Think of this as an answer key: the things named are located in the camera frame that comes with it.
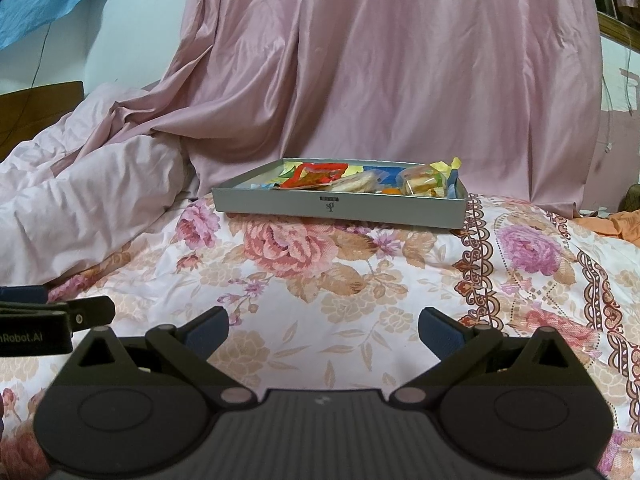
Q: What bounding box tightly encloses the orange cloth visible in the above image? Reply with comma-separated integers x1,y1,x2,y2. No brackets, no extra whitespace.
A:
572,210,640,249

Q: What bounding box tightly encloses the red snack packet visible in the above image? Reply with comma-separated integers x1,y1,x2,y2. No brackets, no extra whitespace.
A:
279,161,352,190

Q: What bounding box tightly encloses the floral bedsheet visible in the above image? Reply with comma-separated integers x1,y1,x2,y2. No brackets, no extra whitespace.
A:
0,191,640,480

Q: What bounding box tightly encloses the thin dark cable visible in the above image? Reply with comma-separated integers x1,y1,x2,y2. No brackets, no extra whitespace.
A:
27,7,53,92

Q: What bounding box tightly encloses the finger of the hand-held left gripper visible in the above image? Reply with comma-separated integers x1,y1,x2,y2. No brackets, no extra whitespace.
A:
64,295,117,335
0,285,49,305

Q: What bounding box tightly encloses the wooden furniture frame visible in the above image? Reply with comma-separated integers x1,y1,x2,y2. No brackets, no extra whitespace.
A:
584,0,640,63

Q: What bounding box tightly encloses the grey shallow box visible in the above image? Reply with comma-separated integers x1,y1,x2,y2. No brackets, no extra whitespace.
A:
212,158,470,231

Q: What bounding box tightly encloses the round rice cracker packet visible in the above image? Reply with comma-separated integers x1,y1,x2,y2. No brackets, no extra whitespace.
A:
327,170,384,194

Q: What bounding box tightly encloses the clear wrapped pastry packet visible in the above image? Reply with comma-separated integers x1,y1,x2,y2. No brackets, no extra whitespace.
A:
399,162,454,196

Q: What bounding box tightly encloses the pink quilt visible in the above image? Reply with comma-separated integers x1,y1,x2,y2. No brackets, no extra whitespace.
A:
0,84,201,291

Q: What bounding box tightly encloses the wooden headboard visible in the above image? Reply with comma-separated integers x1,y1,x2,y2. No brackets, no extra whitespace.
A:
0,80,84,163

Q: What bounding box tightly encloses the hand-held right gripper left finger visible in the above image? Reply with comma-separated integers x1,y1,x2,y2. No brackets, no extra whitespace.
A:
52,305,254,408

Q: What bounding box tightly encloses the pink curtain cloth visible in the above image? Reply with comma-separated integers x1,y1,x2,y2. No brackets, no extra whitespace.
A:
112,0,603,218

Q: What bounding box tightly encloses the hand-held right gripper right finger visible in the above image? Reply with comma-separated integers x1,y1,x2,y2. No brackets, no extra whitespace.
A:
394,307,597,408

